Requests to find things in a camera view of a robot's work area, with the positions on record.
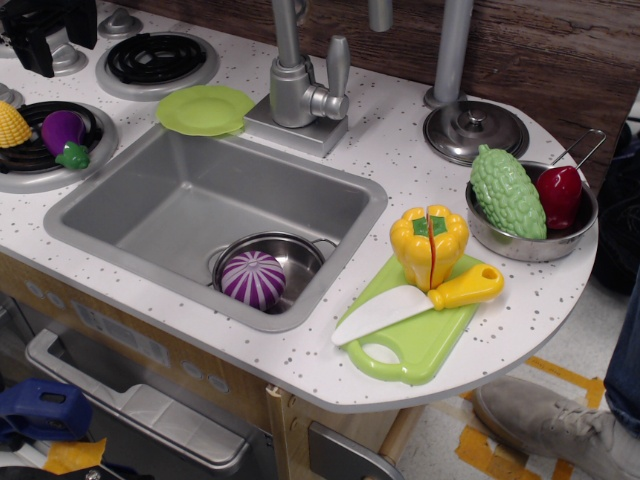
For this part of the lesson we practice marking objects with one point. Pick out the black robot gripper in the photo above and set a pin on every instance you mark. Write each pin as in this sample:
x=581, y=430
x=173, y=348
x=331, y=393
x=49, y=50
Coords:
x=28, y=24

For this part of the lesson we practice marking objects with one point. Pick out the purple toy eggplant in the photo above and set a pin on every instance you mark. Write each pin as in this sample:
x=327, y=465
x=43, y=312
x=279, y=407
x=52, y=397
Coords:
x=63, y=134

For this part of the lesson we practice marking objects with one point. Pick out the green plastic plate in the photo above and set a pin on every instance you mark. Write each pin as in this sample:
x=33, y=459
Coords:
x=204, y=110

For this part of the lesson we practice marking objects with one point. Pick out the silver stove knob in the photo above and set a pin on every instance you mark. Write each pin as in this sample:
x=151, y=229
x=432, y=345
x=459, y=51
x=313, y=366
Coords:
x=120, y=25
x=67, y=60

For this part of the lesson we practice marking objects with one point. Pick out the silver stove knob rear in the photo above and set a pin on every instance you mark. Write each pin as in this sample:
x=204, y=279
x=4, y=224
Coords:
x=120, y=25

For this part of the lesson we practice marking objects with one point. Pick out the yellow toy corn cob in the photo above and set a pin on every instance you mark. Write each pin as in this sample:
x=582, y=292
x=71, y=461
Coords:
x=15, y=130

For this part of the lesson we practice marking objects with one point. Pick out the rear black stove burner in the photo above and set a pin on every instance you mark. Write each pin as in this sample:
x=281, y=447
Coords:
x=147, y=67

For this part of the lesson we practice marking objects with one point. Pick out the black stove burner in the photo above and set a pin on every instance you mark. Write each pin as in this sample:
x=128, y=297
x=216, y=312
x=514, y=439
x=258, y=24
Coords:
x=31, y=168
x=147, y=67

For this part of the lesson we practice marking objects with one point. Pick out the front black stove burner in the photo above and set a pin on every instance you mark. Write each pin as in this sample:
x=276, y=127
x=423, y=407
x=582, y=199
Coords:
x=31, y=168

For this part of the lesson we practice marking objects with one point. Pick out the grey toy sink basin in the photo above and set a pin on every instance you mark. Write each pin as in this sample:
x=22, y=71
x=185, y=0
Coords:
x=168, y=206

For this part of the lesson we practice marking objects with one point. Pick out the silver toy faucet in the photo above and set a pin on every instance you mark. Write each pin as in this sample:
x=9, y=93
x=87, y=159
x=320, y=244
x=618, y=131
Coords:
x=299, y=112

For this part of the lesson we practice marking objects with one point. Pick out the purple striped toy onion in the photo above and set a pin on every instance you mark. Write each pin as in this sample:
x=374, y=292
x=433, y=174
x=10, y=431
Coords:
x=254, y=278

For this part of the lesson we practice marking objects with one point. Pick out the small steel pot in sink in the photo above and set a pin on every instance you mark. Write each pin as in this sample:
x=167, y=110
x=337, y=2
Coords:
x=300, y=258

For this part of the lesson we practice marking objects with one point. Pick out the blue clamp tool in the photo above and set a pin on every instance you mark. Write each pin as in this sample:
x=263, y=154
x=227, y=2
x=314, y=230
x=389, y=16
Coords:
x=39, y=409

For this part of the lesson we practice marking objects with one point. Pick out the steel pot lid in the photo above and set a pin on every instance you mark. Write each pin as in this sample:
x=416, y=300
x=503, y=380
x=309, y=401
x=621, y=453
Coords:
x=455, y=131

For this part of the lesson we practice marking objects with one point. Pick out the yellow toy bell pepper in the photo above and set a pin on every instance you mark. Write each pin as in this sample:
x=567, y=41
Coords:
x=428, y=242

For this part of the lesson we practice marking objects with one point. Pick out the green toy bitter gourd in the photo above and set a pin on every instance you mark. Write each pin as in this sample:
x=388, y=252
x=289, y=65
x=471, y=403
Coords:
x=507, y=195

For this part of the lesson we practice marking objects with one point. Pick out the red toy pepper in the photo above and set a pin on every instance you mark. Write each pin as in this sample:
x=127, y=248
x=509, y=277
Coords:
x=560, y=191

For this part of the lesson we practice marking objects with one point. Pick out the grey suede shoe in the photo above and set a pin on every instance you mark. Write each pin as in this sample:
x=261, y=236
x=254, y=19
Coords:
x=539, y=421

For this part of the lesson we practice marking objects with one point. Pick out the blue jeans leg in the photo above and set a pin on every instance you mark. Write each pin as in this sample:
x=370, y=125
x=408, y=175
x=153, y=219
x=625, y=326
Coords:
x=622, y=376

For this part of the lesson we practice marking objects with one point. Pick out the silver oven door handle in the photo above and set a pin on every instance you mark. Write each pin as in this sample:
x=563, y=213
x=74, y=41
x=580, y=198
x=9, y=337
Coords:
x=148, y=430

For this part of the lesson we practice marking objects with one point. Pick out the grey vertical post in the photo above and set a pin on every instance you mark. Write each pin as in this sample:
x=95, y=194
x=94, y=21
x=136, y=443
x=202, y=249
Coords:
x=452, y=52

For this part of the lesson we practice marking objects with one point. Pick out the yellow handled toy knife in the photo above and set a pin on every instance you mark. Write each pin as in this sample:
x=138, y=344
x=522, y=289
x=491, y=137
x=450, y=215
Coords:
x=480, y=283

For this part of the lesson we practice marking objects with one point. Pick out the steel pan with wire handle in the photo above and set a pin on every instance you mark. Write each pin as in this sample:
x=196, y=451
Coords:
x=559, y=243

